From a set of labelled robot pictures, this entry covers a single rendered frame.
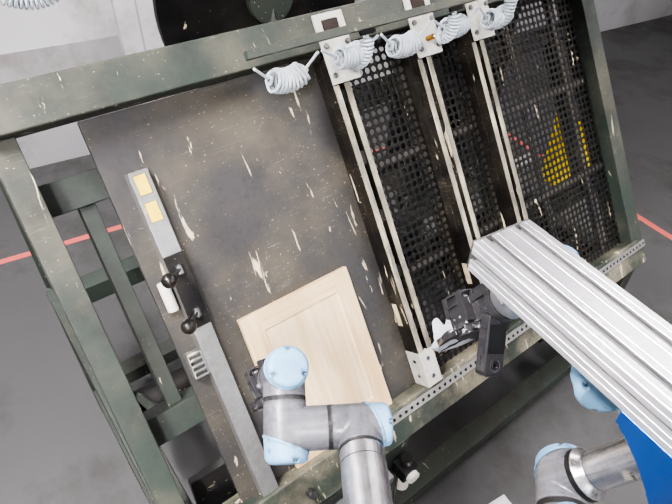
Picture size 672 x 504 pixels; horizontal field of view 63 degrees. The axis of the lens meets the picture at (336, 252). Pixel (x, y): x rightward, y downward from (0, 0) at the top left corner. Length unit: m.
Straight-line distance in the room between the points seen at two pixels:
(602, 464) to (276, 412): 0.73
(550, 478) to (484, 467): 1.44
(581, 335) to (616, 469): 0.79
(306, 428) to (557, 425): 2.24
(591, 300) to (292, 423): 0.54
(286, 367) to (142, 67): 0.80
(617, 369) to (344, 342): 1.21
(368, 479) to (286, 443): 0.15
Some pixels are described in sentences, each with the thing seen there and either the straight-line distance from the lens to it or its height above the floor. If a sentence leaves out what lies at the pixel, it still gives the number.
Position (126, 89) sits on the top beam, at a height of 1.88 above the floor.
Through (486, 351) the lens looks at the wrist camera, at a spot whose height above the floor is 1.67.
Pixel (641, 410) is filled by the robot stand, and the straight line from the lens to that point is 0.60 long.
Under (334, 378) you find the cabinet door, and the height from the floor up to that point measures 1.04.
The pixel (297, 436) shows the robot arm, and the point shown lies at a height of 1.61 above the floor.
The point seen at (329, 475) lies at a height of 0.86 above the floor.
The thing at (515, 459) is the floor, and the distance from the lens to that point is 2.91.
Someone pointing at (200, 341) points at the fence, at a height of 1.31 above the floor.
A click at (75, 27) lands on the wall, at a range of 4.70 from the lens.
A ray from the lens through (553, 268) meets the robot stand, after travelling 0.66.
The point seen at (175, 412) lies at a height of 1.13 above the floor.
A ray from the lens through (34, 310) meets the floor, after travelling 3.73.
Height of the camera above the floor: 2.44
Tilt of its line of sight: 41 degrees down
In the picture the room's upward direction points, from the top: 1 degrees clockwise
